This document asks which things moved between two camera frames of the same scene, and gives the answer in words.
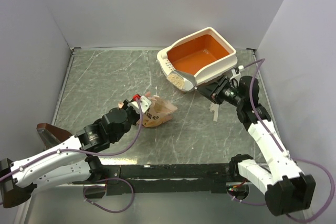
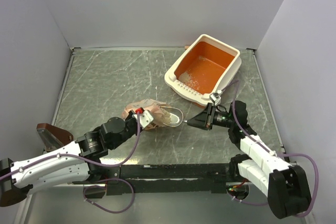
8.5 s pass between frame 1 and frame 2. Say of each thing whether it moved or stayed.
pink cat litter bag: moved
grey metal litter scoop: moved
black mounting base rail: stayed
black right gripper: moved
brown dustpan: stayed
